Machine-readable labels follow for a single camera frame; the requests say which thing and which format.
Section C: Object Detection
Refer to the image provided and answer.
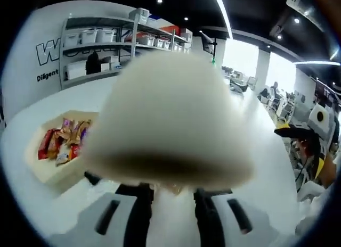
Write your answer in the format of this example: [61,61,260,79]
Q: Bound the long ceiling light strip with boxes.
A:
[212,0,234,40]

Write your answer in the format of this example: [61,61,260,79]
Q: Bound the cream food container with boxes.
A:
[25,110,102,192]

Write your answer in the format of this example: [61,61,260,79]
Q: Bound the large white box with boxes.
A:
[65,62,87,80]

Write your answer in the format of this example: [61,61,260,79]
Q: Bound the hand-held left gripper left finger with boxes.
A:
[49,183,156,247]

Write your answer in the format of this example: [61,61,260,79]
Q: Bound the small red food packet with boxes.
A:
[69,144,81,159]

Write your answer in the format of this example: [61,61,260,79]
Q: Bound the rows of white storage boxes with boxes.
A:
[65,7,192,52]

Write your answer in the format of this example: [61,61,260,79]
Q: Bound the black bag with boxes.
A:
[85,52,102,75]

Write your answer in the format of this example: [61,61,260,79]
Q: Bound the cream food tongs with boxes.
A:
[84,51,258,192]

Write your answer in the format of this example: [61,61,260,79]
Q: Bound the black monitor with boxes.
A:
[200,31,218,55]

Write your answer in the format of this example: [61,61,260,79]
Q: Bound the ceiling spotlights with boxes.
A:
[156,0,301,40]

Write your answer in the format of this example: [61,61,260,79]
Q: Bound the long red food packet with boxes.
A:
[38,129,56,160]

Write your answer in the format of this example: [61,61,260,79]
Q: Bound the row of office chairs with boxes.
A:
[250,76,315,125]

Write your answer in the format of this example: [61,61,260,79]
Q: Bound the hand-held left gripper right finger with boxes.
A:
[193,187,294,247]

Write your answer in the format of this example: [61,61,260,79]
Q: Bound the grey metal shelf rack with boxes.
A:
[59,17,193,90]

